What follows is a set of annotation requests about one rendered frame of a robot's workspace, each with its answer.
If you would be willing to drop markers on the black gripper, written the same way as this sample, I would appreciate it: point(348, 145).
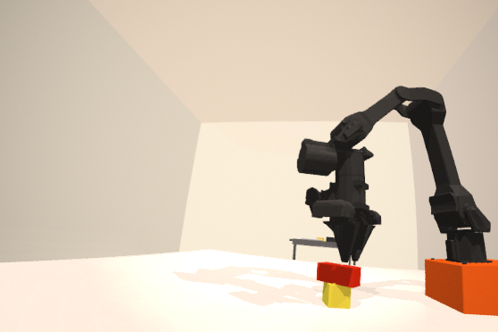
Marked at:
point(351, 220)

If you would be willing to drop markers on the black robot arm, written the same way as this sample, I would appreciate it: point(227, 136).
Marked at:
point(452, 205)

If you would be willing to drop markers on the yellow cube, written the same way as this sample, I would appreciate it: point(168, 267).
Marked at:
point(335, 296)

